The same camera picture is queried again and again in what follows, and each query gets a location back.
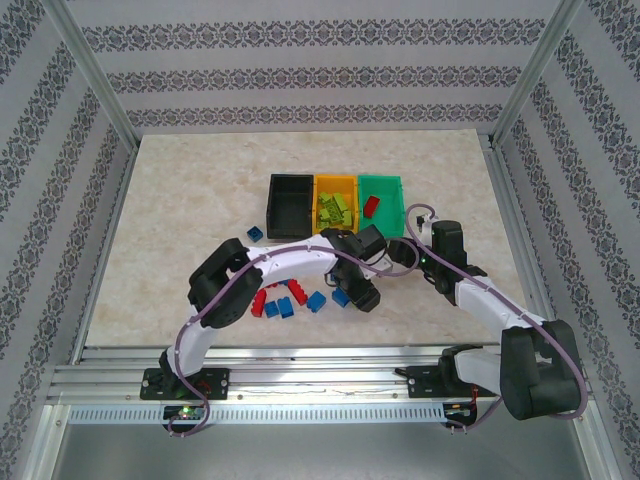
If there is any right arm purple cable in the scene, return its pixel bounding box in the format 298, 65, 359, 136
405, 203, 589, 434

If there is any aluminium frame post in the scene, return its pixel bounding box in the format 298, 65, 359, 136
492, 0, 584, 146
42, 0, 140, 151

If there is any green plastic bin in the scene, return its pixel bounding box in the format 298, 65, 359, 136
356, 173, 405, 240

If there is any grey metal panel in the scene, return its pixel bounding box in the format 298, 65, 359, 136
49, 422, 601, 480

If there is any black plastic bin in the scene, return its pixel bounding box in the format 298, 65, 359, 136
266, 173, 316, 240

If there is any aluminium side rail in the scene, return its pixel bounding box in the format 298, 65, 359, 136
482, 132, 569, 359
69, 144, 139, 361

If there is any aluminium rail frame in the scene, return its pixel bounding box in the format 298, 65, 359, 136
47, 344, 594, 404

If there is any yellow plastic bin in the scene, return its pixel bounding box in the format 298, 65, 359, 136
310, 173, 360, 235

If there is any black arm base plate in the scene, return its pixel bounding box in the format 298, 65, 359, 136
407, 364, 501, 400
141, 367, 230, 401

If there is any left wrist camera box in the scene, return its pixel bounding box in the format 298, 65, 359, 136
360, 257, 392, 280

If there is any slotted white cable duct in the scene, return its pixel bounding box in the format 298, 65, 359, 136
67, 403, 448, 425

